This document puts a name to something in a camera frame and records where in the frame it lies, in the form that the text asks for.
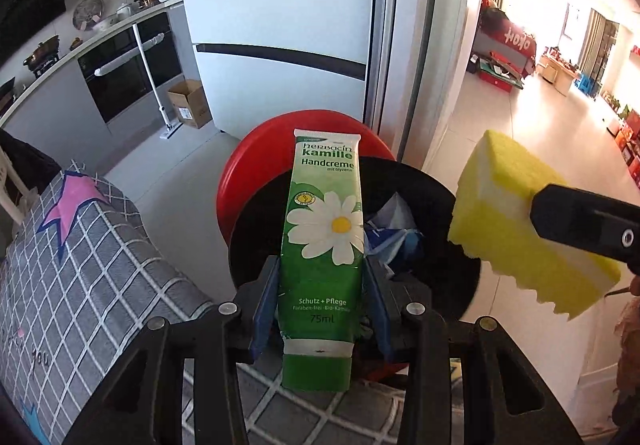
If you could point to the yellow wavy sponge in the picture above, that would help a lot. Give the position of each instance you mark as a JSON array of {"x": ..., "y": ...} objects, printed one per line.
[{"x": 500, "y": 235}]

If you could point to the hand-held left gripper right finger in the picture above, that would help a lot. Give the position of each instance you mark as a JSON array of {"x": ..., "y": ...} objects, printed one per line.
[{"x": 380, "y": 310}]

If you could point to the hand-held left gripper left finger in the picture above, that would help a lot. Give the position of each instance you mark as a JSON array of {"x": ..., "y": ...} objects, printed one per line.
[{"x": 265, "y": 310}]

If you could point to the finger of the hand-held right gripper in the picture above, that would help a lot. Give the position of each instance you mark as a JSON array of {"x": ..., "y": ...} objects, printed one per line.
[{"x": 585, "y": 222}]

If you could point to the blue crate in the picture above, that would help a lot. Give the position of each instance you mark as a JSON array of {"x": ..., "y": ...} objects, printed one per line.
[{"x": 586, "y": 85}]

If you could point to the small round steamer rack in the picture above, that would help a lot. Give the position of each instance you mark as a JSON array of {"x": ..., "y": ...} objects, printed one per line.
[{"x": 88, "y": 13}]

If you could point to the white floor mop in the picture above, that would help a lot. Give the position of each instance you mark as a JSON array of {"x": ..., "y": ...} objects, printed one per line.
[{"x": 150, "y": 75}]

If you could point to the wooden chair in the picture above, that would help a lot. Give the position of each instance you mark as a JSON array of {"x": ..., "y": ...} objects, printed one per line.
[{"x": 10, "y": 185}]

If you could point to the green hand cream tube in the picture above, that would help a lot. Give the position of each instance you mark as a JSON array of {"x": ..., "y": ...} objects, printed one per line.
[{"x": 320, "y": 225}]

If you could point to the beige curtain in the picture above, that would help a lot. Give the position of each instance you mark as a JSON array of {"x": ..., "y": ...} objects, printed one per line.
[{"x": 597, "y": 45}]

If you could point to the red round stool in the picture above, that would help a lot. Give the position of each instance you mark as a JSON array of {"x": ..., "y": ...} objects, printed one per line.
[{"x": 260, "y": 145}]

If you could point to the dark cloth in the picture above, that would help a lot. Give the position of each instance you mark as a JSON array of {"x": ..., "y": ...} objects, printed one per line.
[{"x": 30, "y": 160}]

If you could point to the small wooden table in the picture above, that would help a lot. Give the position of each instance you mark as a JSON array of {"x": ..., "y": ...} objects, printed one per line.
[{"x": 555, "y": 75}]

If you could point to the black trash bin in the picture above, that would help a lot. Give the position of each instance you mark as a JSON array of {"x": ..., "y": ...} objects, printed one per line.
[{"x": 260, "y": 225}]

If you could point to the grey sliding door frame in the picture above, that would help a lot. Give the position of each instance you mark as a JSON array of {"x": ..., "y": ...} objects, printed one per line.
[{"x": 420, "y": 50}]

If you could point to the blue plastic bag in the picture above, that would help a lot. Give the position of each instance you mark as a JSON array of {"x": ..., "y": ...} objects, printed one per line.
[{"x": 392, "y": 235}]

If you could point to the black wok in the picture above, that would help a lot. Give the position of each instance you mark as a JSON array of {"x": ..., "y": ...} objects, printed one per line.
[{"x": 42, "y": 55}]

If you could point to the grey checked tablecloth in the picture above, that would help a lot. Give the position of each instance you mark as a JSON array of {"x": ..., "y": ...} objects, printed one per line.
[{"x": 100, "y": 275}]

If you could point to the brown cardboard box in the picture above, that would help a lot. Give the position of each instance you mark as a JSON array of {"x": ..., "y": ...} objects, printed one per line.
[{"x": 190, "y": 105}]

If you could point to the white refrigerator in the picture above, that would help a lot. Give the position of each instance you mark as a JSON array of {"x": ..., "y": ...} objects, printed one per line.
[{"x": 280, "y": 25}]

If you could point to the black built-in oven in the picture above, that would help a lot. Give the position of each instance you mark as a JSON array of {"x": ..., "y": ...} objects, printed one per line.
[{"x": 120, "y": 75}]

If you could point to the black range hood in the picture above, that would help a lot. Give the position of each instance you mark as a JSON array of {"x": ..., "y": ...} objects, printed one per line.
[{"x": 30, "y": 0}]

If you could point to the white kettle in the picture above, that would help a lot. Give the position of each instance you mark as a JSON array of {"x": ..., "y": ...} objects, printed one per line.
[{"x": 124, "y": 11}]

